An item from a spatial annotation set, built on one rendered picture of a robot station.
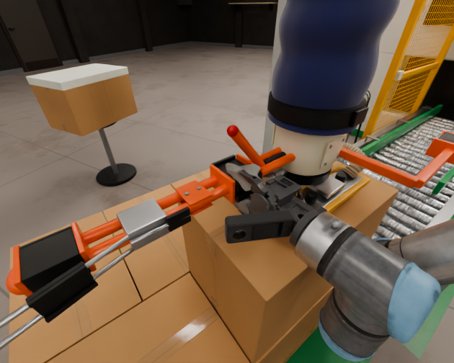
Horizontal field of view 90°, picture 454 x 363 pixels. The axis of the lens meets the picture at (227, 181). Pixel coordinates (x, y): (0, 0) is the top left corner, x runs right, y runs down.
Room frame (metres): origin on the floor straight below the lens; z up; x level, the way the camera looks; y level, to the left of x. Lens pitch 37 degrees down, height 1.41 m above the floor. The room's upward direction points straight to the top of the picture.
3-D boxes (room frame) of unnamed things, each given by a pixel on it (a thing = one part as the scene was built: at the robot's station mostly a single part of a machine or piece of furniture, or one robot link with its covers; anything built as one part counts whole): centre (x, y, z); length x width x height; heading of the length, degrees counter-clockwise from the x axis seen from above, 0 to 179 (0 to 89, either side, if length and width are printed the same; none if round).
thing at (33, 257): (0.21, 0.26, 1.11); 0.08 x 0.07 x 0.05; 128
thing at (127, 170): (1.99, 1.18, 0.31); 0.40 x 0.40 x 0.62
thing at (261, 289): (0.56, -0.20, 0.74); 0.60 x 0.40 x 0.40; 126
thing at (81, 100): (1.99, 1.18, 0.82); 0.60 x 0.40 x 0.40; 154
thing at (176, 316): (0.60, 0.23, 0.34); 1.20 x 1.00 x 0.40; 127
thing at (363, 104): (0.57, -0.22, 1.22); 0.23 x 0.23 x 0.04
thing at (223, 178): (0.42, -0.02, 1.11); 0.10 x 0.08 x 0.06; 38
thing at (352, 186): (0.50, -0.28, 1.00); 0.34 x 0.10 x 0.05; 128
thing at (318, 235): (0.24, -0.15, 1.11); 0.09 x 0.05 x 0.10; 128
